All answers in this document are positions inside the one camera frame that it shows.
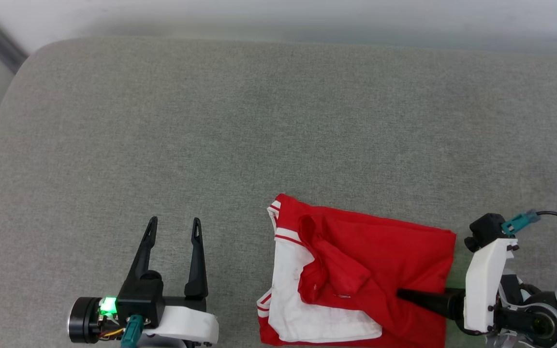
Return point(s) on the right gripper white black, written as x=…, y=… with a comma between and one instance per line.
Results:
x=484, y=285

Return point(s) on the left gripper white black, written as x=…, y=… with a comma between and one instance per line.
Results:
x=186, y=326

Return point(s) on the red and white garment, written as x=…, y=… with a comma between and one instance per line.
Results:
x=365, y=261

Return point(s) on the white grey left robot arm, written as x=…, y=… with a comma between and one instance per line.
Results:
x=82, y=319

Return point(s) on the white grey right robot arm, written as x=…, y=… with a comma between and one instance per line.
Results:
x=549, y=319

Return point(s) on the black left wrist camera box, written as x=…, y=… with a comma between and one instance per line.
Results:
x=140, y=299

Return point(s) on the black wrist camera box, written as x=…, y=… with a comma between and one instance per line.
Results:
x=484, y=229
x=140, y=299

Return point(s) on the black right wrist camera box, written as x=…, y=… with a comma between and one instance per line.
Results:
x=484, y=229

